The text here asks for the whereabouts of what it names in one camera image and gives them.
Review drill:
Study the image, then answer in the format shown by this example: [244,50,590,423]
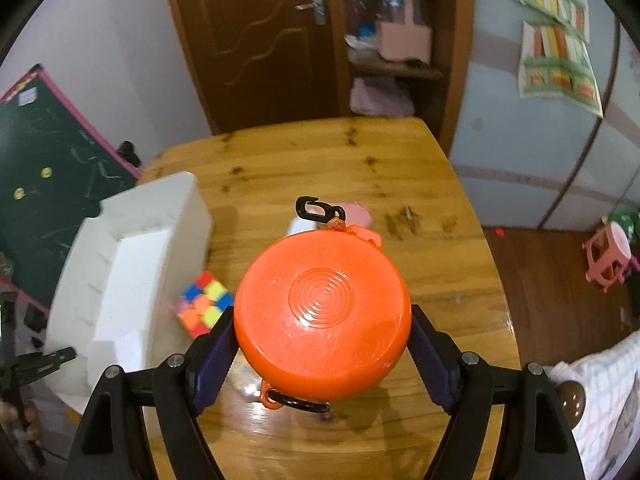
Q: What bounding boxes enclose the clear plastic box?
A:
[225,360,266,403]

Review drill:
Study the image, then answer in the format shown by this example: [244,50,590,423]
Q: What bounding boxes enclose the white plastic bag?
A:
[345,34,381,53]

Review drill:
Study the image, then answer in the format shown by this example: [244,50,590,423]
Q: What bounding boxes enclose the orange round case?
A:
[233,195,413,414]

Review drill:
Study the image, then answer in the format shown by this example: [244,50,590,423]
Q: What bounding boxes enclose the green chalkboard with pink frame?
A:
[0,63,143,311]

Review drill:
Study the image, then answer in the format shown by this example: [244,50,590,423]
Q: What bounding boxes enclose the green patterned bag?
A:
[602,210,640,241]

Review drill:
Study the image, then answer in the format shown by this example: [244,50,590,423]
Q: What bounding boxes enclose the silver door handle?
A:
[295,0,328,26]

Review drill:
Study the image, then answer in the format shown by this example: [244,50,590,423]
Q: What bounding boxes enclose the colourful puzzle cube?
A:
[173,270,236,338]

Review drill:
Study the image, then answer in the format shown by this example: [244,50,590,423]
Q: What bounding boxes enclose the pink folded cloth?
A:
[349,76,416,118]

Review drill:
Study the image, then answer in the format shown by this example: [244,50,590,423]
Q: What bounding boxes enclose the pink round case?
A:
[330,201,375,231]

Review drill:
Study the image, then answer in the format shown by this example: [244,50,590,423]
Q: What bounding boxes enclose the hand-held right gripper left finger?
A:
[65,305,236,480]

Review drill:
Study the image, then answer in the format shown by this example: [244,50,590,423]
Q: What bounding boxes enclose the pink plastic stool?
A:
[582,221,638,293]

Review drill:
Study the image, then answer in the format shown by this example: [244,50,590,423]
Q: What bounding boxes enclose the pale blue wardrobe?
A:
[447,0,640,231]

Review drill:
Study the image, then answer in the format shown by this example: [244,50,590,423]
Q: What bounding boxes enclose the brown round bedpost knob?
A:
[560,382,587,426]

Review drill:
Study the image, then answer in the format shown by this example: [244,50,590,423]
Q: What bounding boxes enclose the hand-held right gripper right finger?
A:
[410,305,586,480]

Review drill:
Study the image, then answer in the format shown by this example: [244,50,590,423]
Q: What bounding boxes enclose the white plastic storage bin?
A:
[45,171,213,416]

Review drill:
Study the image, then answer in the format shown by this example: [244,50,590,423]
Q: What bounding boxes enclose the black easel knob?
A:
[117,141,143,168]
[22,305,48,333]

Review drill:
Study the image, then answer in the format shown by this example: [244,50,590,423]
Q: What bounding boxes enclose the brown wooden door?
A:
[160,0,346,133]

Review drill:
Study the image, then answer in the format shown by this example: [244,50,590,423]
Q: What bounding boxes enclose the white bottle-shaped board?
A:
[285,215,321,238]

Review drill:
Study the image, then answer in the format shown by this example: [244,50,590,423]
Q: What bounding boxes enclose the brown wooden shelf cabinet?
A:
[332,0,476,156]

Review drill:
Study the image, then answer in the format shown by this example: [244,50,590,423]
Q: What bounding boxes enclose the black tripod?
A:
[0,345,78,401]

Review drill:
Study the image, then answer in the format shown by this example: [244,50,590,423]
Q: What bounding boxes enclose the white checked blanket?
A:
[545,330,640,480]

